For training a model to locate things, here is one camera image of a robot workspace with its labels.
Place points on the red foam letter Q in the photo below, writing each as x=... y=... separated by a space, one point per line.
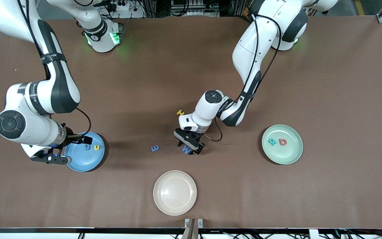
x=280 y=142

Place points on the brown paper table cover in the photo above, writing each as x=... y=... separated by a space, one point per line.
x=45 y=199

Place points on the green plate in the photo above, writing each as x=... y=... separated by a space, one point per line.
x=282 y=154

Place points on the blue plate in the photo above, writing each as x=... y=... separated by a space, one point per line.
x=85 y=161

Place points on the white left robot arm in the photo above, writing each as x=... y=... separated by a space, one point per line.
x=250 y=49

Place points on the blue foam letter g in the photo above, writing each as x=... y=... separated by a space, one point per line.
x=87 y=149

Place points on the yellow foam letter H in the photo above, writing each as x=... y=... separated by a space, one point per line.
x=180 y=113

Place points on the teal foam letter R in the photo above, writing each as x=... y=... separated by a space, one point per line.
x=272 y=142

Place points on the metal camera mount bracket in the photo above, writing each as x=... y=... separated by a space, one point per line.
x=193 y=229

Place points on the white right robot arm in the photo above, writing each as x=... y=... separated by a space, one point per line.
x=38 y=96

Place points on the blue foam letter E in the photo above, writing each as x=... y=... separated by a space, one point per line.
x=155 y=148

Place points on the white power strip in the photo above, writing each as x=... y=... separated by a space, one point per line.
x=121 y=6

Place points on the blue foam letter M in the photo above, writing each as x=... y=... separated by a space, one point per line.
x=186 y=151

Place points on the orange packet pile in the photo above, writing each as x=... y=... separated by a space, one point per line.
x=245 y=12

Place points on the cream plate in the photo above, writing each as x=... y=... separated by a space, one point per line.
x=174 y=193

